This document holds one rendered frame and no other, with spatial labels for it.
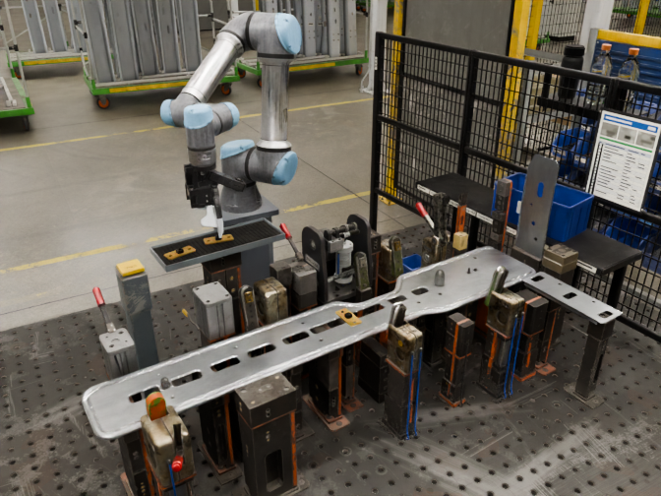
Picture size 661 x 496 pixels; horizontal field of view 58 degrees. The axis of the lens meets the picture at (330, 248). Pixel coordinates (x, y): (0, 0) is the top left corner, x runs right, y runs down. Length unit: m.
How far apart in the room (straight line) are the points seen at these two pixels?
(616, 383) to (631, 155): 0.73
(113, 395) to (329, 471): 0.59
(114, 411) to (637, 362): 1.63
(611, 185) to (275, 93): 1.16
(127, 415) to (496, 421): 1.03
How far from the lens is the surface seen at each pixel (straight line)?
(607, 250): 2.19
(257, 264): 2.19
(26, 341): 2.37
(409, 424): 1.77
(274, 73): 1.96
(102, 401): 1.52
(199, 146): 1.64
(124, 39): 8.40
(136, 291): 1.72
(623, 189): 2.22
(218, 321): 1.63
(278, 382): 1.44
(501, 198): 2.20
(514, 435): 1.85
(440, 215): 2.00
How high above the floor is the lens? 1.95
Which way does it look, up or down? 27 degrees down
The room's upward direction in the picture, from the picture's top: straight up
